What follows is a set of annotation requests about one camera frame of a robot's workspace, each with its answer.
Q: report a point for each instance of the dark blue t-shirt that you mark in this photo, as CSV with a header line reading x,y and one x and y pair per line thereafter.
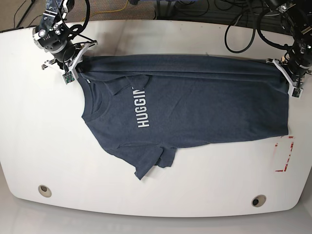
x,y
143,108

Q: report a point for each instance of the table cable grommet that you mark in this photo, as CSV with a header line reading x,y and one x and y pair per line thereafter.
x,y
258,201
44,191

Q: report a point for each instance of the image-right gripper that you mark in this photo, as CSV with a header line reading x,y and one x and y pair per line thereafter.
x,y
293,73

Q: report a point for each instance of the right table cable grommet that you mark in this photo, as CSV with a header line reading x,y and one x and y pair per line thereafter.
x,y
258,201

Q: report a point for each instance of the black tripod stand leg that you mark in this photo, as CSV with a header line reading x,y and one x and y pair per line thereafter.
x,y
18,24

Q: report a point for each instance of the left table cable grommet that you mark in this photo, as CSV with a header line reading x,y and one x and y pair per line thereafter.
x,y
44,191

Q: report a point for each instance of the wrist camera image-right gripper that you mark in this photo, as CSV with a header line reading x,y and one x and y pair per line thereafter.
x,y
295,92

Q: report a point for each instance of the red tape rectangle marking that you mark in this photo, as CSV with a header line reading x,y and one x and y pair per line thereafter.
x,y
282,153

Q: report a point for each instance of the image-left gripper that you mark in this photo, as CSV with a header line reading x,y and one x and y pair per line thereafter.
x,y
66,54

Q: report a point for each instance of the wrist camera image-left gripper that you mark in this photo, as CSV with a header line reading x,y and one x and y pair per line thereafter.
x,y
69,77

